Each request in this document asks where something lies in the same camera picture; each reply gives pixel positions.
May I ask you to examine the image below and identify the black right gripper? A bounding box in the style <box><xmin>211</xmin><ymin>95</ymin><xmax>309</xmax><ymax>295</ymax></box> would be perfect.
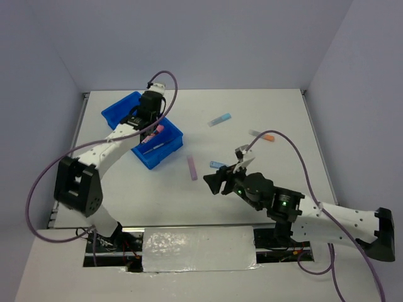
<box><xmin>203</xmin><ymin>160</ymin><xmax>263</xmax><ymax>211</ymax></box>

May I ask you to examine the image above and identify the pink-capped eraser jar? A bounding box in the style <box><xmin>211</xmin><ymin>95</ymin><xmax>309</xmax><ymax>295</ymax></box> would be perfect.
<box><xmin>141</xmin><ymin>125</ymin><xmax>164</xmax><ymax>144</ymax></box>

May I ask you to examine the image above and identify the black thin pen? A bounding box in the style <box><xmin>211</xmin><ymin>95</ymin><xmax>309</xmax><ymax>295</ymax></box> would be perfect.
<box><xmin>143</xmin><ymin>139</ymin><xmax>174</xmax><ymax>155</ymax></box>

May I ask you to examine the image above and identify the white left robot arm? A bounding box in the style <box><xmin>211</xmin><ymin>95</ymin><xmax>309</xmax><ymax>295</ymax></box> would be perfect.
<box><xmin>54</xmin><ymin>84</ymin><xmax>166</xmax><ymax>251</ymax></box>

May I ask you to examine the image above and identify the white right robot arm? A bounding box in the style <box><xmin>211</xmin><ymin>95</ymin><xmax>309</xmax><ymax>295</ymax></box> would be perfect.
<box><xmin>203</xmin><ymin>167</ymin><xmax>395</xmax><ymax>262</ymax></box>

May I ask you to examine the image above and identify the blue mini stapler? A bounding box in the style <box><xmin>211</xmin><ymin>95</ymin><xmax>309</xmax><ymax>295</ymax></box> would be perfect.
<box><xmin>209</xmin><ymin>161</ymin><xmax>227</xmax><ymax>169</ymax></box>

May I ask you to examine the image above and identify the purple highlighter pen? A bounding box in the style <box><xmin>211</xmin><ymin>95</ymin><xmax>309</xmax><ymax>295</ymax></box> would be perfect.
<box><xmin>187</xmin><ymin>155</ymin><xmax>198</xmax><ymax>181</ymax></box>

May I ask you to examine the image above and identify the blue divided plastic bin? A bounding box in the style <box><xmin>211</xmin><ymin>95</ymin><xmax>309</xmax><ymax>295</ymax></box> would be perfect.
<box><xmin>101</xmin><ymin>91</ymin><xmax>183</xmax><ymax>170</ymax></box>

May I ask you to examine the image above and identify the blue-capped grey marker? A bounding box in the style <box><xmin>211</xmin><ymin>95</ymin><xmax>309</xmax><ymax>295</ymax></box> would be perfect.
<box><xmin>207</xmin><ymin>113</ymin><xmax>232</xmax><ymax>127</ymax></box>

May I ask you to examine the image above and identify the orange-capped grey marker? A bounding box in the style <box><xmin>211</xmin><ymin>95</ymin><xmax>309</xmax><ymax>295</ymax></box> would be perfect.
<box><xmin>248</xmin><ymin>130</ymin><xmax>275</xmax><ymax>142</ymax></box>

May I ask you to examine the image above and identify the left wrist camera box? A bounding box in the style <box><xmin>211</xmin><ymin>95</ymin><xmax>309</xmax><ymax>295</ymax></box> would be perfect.
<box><xmin>147</xmin><ymin>82</ymin><xmax>166</xmax><ymax>95</ymax></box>

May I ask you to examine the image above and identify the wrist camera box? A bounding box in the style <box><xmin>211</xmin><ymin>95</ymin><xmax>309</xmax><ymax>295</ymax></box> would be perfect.
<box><xmin>147</xmin><ymin>82</ymin><xmax>166</xmax><ymax>95</ymax></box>
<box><xmin>233</xmin><ymin>145</ymin><xmax>255</xmax><ymax>174</ymax></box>

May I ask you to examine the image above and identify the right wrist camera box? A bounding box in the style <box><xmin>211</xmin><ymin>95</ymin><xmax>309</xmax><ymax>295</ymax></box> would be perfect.
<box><xmin>233</xmin><ymin>145</ymin><xmax>255</xmax><ymax>174</ymax></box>

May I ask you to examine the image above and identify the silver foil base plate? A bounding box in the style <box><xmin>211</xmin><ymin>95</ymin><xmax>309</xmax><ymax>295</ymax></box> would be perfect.
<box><xmin>142</xmin><ymin>226</ymin><xmax>258</xmax><ymax>272</ymax></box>

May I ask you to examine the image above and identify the right aluminium table rail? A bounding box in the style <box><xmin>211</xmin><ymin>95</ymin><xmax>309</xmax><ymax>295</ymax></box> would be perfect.
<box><xmin>300</xmin><ymin>89</ymin><xmax>340</xmax><ymax>206</ymax></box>

